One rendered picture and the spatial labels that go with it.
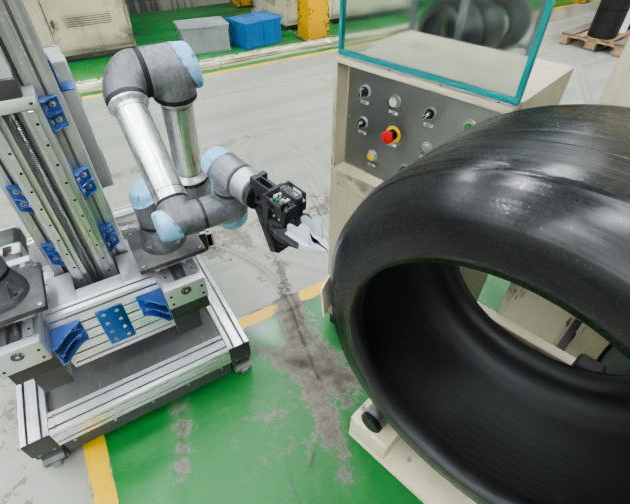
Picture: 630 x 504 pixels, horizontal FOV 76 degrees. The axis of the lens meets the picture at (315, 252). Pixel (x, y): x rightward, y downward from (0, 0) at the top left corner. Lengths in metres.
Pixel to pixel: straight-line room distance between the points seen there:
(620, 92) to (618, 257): 0.37
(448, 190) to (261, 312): 1.78
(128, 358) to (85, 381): 0.17
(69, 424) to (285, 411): 0.80
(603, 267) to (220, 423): 1.64
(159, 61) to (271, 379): 1.34
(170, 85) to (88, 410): 1.20
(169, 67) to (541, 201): 0.93
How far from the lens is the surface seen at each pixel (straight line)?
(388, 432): 0.86
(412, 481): 0.91
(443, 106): 1.20
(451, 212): 0.42
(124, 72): 1.11
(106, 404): 1.77
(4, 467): 2.11
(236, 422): 1.84
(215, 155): 0.93
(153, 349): 1.86
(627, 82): 0.72
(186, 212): 0.95
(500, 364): 0.92
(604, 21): 6.92
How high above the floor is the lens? 1.65
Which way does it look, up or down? 43 degrees down
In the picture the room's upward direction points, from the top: straight up
